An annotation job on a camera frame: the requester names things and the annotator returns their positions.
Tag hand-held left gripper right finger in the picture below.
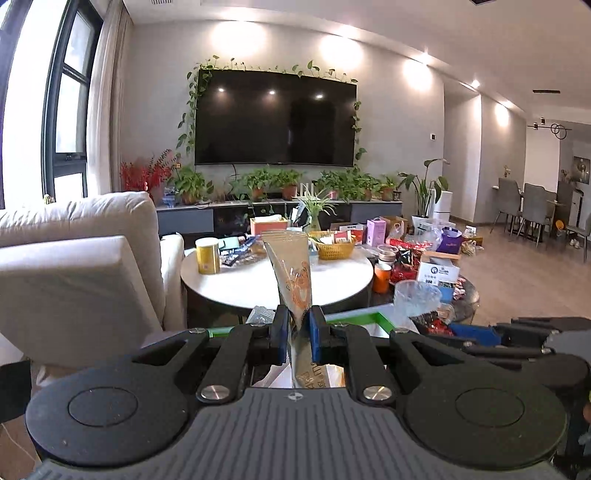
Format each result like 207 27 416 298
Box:
308 305 453 404

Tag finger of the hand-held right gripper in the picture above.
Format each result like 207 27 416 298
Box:
448 324 555 358
492 318 591 335

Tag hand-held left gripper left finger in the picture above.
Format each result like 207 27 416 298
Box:
133 305 291 403

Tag black and red snack packet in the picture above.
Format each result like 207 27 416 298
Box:
413 310 458 337

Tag green cardboard box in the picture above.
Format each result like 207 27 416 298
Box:
205 311 419 388

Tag beige long snack packet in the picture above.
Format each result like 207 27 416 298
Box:
261 231 342 391

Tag white round table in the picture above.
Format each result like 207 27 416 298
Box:
180 247 374 311

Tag clear plastic pitcher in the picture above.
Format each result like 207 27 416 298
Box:
393 279 443 324

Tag white and blue carton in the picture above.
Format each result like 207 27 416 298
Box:
418 251 461 289

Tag yellow wicker basket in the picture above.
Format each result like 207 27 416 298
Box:
308 231 357 260

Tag orange cup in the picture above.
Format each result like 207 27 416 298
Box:
373 263 393 294

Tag purple gift bag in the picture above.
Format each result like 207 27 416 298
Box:
436 227 463 254

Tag pile of red packets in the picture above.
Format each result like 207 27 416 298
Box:
390 237 435 283

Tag yellow tin can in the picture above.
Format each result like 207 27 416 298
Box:
195 237 222 275

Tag orange tissue box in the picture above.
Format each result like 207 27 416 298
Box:
249 216 288 241

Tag grey dining chair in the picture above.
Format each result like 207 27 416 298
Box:
490 178 525 234
517 183 557 241

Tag spider plant in glass vase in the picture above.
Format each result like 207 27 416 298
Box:
291 191 338 232

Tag white air purifier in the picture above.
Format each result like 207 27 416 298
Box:
431 189 455 220

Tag dark television cabinet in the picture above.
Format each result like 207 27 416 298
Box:
156 199 403 238

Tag tall leafy plant white pot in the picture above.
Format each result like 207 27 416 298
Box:
398 158 451 217

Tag red berry decoration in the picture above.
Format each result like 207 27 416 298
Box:
120 150 178 204

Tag beige sofa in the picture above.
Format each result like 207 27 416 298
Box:
0 191 185 370

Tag green trailing vine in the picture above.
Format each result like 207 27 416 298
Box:
178 55 368 162

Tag light curtain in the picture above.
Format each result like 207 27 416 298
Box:
85 0 134 195

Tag black framed window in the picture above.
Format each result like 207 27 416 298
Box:
0 0 105 208

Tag black ring ceiling light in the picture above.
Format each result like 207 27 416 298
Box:
529 117 573 139

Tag black wall television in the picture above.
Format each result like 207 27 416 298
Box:
194 69 358 168

